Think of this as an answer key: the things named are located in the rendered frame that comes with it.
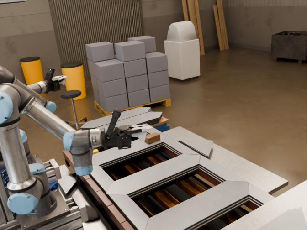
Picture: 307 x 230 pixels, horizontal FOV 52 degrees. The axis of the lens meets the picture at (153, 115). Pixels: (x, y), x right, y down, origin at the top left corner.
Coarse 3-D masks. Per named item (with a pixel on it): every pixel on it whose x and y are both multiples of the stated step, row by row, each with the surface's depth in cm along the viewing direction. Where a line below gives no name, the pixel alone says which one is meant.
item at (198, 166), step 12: (156, 144) 248; (132, 156) 238; (192, 168) 212; (204, 168) 211; (168, 180) 203; (216, 180) 200; (132, 192) 191; (144, 192) 194; (240, 204) 175; (216, 216) 167; (192, 228) 160
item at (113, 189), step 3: (111, 183) 201; (114, 183) 201; (111, 186) 198; (114, 186) 198; (108, 189) 195; (111, 189) 195; (114, 189) 195; (117, 189) 194; (120, 189) 194; (111, 192) 192; (114, 192) 192; (117, 192) 192; (120, 192) 191
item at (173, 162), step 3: (171, 159) 223; (174, 159) 223; (168, 162) 220; (171, 162) 219; (174, 162) 219; (177, 162) 219; (180, 162) 218; (171, 165) 216; (174, 165) 216; (177, 165) 215; (180, 165) 215; (183, 165) 214; (177, 168) 211; (180, 168) 211; (183, 168) 211; (186, 168) 210; (180, 171) 208
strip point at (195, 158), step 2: (184, 154) 229; (186, 154) 228; (188, 154) 228; (190, 154) 228; (186, 156) 226; (188, 156) 226; (190, 156) 225; (192, 156) 225; (194, 156) 225; (196, 156) 225; (198, 156) 224; (190, 158) 222; (192, 158) 222; (194, 158) 222; (196, 158) 222; (198, 158) 221; (194, 160) 219; (196, 160) 219; (198, 160) 219; (196, 162) 216; (198, 162) 216
